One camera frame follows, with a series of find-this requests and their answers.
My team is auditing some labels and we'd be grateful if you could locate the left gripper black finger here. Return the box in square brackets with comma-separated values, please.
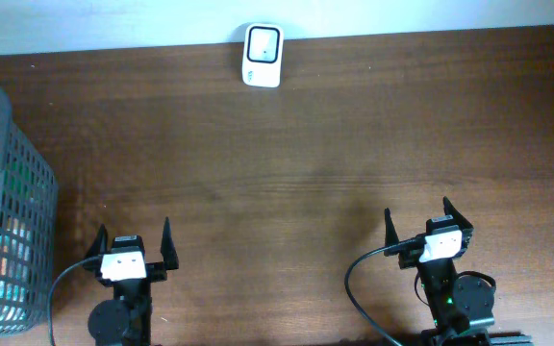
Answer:
[160, 217, 179, 270]
[83, 224, 108, 269]

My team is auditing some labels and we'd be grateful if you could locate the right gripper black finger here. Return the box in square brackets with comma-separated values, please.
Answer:
[442, 196, 473, 230]
[384, 208, 400, 256]

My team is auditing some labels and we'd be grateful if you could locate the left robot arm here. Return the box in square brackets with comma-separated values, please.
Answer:
[83, 220, 179, 345]

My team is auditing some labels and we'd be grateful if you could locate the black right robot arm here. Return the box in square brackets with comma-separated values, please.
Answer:
[384, 197, 533, 346]

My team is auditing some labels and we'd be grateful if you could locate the white barcode scanner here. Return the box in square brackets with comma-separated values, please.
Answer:
[241, 23, 285, 88]

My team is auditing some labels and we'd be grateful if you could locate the grey plastic mesh basket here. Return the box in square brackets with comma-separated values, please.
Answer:
[0, 88, 59, 337]

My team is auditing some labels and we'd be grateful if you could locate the black left camera cable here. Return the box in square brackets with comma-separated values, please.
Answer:
[46, 255, 103, 346]

